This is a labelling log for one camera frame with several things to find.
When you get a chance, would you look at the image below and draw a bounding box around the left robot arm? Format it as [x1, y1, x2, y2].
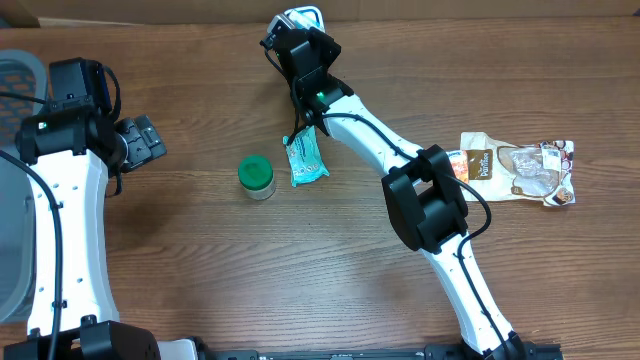
[1, 58, 207, 360]

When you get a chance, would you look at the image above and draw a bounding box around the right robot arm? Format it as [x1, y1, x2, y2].
[261, 20, 527, 359]

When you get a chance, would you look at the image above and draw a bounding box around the grey plastic basket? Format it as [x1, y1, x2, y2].
[1, 49, 48, 323]

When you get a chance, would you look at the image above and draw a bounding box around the teal tissue pack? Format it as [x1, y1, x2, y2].
[283, 127, 330, 187]

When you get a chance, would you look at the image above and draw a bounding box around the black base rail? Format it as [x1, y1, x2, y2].
[204, 343, 566, 360]

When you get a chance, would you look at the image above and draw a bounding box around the green lid jar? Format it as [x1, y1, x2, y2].
[237, 155, 276, 200]

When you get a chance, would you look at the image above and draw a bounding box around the beige plastic pouch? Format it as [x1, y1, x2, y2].
[458, 132, 576, 207]

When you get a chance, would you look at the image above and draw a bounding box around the orange white tissue pack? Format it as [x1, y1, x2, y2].
[447, 150, 469, 184]

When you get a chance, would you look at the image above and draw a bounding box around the white barcode scanner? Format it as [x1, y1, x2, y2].
[284, 5, 325, 32]

